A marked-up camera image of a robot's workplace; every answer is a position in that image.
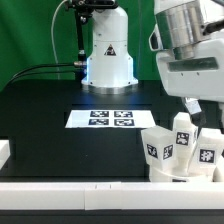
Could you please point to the white fence bar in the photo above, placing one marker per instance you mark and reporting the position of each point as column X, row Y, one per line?
column 4, row 152
column 111, row 196

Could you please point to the white marker sheet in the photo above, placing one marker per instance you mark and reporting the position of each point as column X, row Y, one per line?
column 110, row 119

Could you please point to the white left fence bar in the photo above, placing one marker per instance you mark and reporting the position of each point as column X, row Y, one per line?
column 4, row 152

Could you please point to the white front fence bar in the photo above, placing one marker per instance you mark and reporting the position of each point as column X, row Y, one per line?
column 111, row 196

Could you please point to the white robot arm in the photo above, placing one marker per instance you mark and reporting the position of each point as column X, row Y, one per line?
column 188, row 39

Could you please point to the white round stool seat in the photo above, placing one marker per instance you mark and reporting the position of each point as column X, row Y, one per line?
column 156, row 175

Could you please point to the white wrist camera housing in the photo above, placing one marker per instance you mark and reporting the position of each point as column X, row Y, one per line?
column 155, row 42

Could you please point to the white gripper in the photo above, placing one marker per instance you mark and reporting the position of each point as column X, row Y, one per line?
column 201, row 77

